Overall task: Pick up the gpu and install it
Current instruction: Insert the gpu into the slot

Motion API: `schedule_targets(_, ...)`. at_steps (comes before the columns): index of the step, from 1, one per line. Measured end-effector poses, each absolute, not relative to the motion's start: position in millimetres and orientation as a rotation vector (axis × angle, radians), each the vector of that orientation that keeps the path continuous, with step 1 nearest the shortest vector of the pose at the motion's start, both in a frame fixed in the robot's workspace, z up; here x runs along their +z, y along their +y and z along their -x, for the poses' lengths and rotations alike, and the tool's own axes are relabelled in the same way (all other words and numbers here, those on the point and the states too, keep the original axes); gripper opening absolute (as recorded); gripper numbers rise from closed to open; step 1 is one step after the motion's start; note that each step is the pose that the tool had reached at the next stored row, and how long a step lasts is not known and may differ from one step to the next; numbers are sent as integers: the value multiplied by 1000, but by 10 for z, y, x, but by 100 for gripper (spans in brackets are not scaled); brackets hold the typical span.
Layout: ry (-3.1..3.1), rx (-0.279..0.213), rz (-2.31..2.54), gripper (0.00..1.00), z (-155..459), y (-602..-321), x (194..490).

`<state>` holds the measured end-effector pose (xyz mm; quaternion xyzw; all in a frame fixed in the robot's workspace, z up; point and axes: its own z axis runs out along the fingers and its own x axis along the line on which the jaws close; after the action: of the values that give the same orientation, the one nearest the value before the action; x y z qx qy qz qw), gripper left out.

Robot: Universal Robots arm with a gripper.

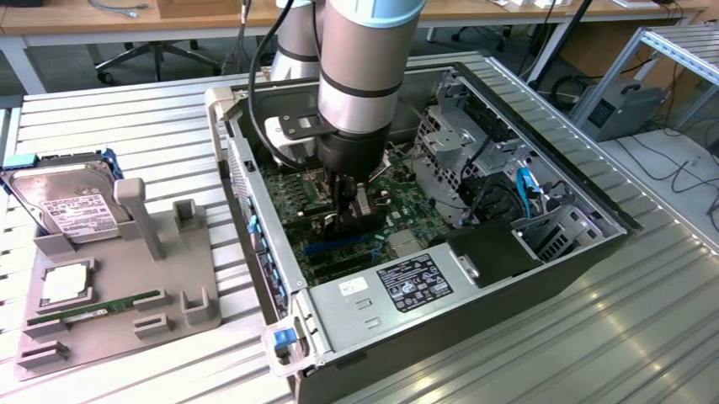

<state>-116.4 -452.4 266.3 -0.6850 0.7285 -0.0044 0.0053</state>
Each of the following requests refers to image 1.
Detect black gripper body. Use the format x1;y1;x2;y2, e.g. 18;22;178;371
319;124;394;180

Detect black graphics card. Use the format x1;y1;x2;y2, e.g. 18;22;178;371
283;197;390;246

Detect coiled black cable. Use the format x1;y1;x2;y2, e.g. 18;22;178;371
553;75;589;106

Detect blue disk carrier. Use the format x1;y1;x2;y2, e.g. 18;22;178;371
0;146;126;197

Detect silver hard disk drive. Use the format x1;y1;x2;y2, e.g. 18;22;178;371
0;162;123;245

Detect blue data wire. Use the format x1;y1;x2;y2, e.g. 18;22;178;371
514;166;541;220

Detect black office chair base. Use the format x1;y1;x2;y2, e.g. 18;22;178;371
426;24;514;54
93;40;225;83

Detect grey floor appliance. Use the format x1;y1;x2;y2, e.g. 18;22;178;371
570;77;667;142

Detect silver perforated drive cage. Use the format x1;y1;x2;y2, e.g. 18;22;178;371
413;103;510;228

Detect black power wire bundle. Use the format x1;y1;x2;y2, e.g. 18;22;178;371
458;170;527;226

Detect black floor cable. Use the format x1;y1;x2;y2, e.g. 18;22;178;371
615;128;719;197

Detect black stand pole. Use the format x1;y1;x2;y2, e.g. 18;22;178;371
527;0;595;85

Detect grey network cable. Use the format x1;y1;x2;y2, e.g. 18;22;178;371
89;0;151;18

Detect green loose RAM stick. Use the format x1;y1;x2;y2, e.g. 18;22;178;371
26;290;162;327

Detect green motherboard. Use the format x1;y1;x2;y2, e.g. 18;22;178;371
255;141;458;288

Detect long wooden desk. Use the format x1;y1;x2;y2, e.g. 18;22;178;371
419;0;709;85

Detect black plastic air shroud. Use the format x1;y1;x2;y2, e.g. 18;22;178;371
430;221;545;290

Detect blue expansion slot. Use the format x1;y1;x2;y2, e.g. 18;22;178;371
303;237;367;256

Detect silver CPU chip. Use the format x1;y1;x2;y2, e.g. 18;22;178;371
39;264;93;307

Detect silver disk bay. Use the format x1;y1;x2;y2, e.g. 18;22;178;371
514;205;609;262

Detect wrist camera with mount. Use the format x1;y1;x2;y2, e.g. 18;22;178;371
263;114;334;165

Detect blue case latch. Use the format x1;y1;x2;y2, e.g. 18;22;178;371
271;327;298;351

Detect black expansion slot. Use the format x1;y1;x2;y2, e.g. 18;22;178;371
310;251;370;270
313;261;377;284

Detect aluminium frame rack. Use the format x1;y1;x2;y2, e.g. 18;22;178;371
570;24;719;140

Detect grey parts rack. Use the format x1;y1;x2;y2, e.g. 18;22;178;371
11;177;225;383

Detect robot cable bundle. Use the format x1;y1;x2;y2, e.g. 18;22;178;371
222;0;309;167

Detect open black PC case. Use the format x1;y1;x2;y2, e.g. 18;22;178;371
203;61;645;404

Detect silver power supply unit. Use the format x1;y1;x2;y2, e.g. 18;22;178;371
303;242;490;354

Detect silver chipset heatsink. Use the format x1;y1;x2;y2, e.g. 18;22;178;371
386;232;425;258

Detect wooden desk white legs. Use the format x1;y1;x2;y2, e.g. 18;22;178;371
0;0;282;96

